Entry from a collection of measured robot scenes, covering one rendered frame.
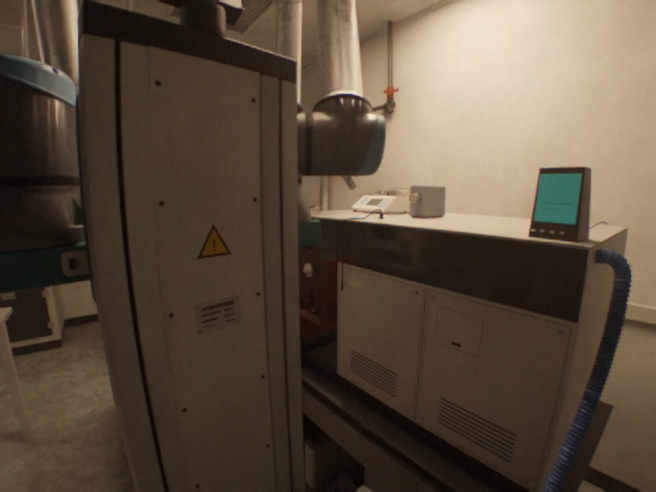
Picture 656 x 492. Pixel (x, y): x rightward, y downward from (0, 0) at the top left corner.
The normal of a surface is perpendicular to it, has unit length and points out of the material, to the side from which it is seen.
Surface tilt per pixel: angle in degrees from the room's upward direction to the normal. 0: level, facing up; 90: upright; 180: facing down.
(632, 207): 90
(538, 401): 90
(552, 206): 80
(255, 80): 90
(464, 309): 90
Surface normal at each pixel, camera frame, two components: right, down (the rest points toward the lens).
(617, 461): -0.79, 0.10
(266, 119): 0.71, 0.11
